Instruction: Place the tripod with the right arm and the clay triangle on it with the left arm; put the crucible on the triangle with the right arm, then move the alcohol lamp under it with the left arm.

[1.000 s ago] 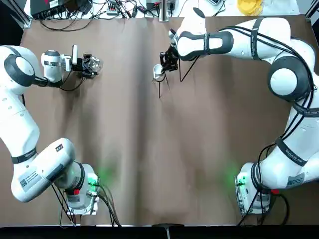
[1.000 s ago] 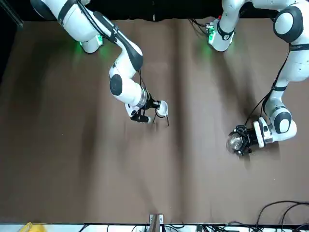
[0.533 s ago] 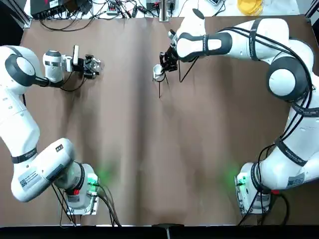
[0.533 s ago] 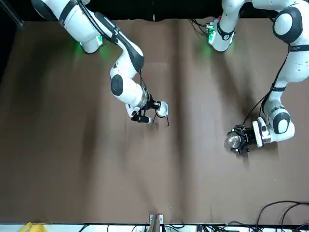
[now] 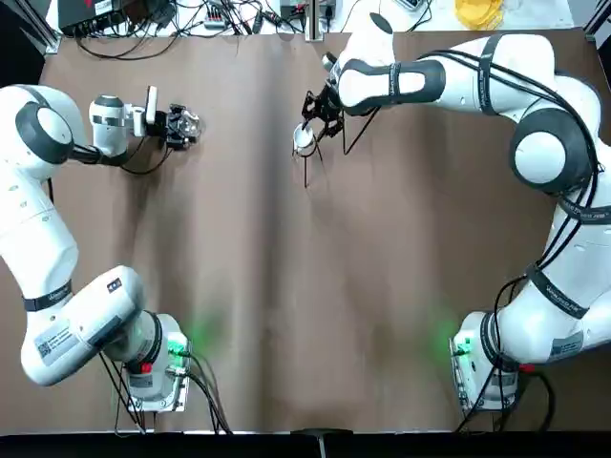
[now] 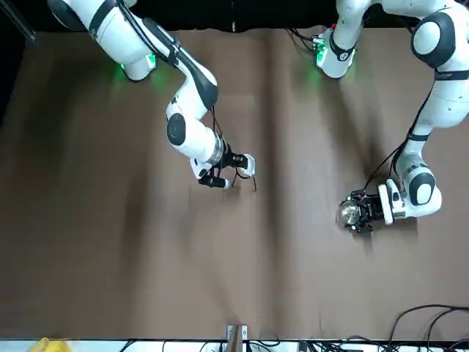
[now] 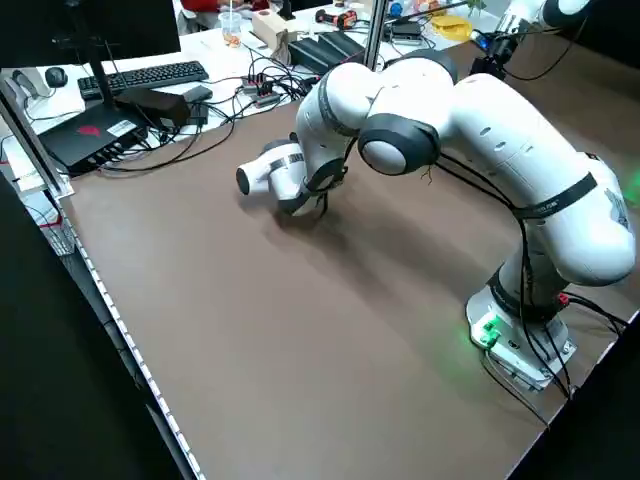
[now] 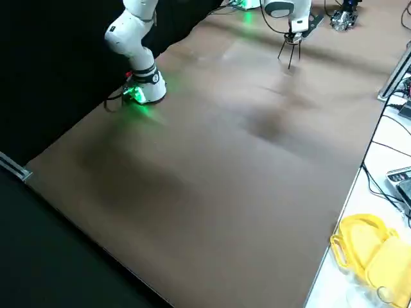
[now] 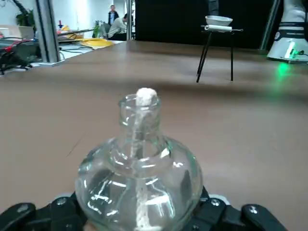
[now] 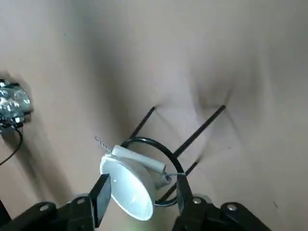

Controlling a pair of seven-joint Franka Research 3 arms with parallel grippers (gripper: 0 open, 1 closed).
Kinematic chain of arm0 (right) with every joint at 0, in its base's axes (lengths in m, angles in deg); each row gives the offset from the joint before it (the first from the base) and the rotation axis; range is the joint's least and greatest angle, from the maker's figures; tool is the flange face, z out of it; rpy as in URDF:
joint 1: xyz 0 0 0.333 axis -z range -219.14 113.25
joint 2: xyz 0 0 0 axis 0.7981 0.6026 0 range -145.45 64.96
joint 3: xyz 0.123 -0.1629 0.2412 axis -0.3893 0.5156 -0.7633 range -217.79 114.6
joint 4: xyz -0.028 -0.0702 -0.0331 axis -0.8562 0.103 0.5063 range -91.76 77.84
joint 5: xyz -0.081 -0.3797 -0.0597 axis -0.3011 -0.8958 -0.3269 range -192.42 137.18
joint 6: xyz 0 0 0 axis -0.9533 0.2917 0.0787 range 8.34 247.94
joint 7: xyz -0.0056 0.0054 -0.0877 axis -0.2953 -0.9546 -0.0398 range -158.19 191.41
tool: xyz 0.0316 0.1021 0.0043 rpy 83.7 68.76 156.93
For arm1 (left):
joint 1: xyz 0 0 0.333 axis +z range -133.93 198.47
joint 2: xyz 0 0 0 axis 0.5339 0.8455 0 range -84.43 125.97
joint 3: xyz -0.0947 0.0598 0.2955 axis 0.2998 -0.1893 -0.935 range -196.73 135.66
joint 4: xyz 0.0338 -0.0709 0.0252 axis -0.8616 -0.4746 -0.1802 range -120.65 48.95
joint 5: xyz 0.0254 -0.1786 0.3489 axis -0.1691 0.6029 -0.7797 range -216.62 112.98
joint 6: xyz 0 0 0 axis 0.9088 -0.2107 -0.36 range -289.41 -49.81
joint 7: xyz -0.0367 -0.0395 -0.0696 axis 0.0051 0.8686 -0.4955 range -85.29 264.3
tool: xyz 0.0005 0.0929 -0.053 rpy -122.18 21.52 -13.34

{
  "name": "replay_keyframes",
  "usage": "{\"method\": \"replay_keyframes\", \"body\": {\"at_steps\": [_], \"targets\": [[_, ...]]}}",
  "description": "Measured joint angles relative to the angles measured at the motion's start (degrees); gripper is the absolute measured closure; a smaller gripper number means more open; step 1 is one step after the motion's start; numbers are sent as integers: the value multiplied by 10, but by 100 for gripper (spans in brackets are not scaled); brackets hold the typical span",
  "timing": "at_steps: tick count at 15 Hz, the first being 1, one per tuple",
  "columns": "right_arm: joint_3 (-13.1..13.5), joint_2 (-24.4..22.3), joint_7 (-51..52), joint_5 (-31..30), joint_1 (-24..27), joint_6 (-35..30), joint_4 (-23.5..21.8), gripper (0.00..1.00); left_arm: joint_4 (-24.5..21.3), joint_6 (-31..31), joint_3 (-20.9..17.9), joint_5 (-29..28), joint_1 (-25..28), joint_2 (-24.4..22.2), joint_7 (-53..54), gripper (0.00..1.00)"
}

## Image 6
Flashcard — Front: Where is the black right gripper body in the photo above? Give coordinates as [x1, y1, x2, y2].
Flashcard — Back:
[218, 142, 248, 171]

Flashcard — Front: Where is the silver camera bracket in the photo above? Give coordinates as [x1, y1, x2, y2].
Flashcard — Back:
[226, 324, 249, 352]

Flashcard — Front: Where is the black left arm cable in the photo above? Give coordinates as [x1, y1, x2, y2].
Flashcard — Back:
[364, 82, 437, 191]

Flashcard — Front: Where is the aluminium frame post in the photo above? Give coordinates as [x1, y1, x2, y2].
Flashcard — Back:
[0, 0, 37, 45]

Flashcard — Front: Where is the clear glass alcohol lamp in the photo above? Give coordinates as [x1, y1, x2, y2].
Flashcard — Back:
[336, 197, 362, 227]

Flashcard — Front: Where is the black base cable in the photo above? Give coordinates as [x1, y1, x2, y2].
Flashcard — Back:
[286, 27, 319, 56]

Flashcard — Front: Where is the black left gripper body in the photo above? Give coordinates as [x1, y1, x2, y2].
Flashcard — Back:
[358, 193, 385, 224]

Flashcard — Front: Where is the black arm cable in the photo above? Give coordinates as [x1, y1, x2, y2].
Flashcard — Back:
[117, 0, 237, 184]
[364, 82, 437, 191]

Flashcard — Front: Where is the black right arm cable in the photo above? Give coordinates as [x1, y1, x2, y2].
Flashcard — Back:
[117, 0, 237, 184]

